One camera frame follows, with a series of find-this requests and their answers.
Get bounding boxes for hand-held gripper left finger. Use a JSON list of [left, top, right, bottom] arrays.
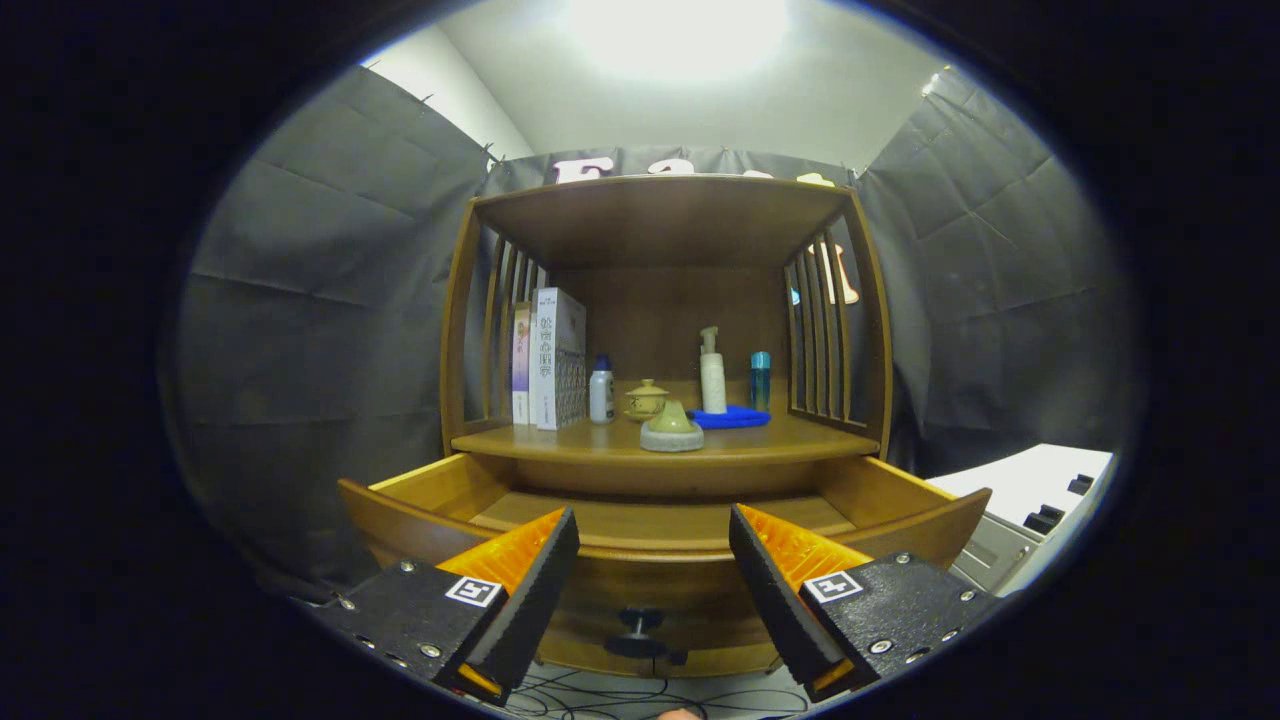
[[315, 506, 581, 707]]

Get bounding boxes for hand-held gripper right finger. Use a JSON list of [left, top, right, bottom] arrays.
[[728, 503, 1001, 703]]

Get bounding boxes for wooden drawer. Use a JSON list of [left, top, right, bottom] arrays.
[[338, 452, 993, 679]]

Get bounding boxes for black drawer knob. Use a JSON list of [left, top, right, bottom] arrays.
[[604, 607, 689, 666]]

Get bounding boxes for green handled scrub brush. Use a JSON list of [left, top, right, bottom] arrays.
[[639, 399, 705, 453]]

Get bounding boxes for wooden countertop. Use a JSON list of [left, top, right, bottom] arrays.
[[450, 378, 881, 466]]

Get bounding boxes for wooden cabinet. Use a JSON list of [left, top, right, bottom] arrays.
[[440, 173, 894, 501]]

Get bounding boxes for folded blue cloth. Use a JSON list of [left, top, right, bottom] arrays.
[[688, 404, 772, 431]]

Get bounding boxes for white bottle with blue cap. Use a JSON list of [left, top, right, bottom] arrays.
[[589, 354, 616, 425]]

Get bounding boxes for white pump bottle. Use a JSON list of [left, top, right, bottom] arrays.
[[699, 326, 728, 415]]

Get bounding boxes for yellow lidded teacup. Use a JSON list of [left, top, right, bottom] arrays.
[[624, 379, 671, 423]]

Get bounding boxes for thin purple book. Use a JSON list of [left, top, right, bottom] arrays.
[[511, 304, 534, 425]]

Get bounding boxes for thick white book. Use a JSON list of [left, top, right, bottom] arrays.
[[531, 287, 588, 431]]

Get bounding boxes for white grey printer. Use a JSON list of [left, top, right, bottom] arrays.
[[925, 443, 1119, 598]]

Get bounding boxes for black backdrop cloth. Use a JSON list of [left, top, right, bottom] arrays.
[[175, 65, 1141, 601]]

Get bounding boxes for black floor cables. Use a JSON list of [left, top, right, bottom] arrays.
[[505, 670, 811, 720]]

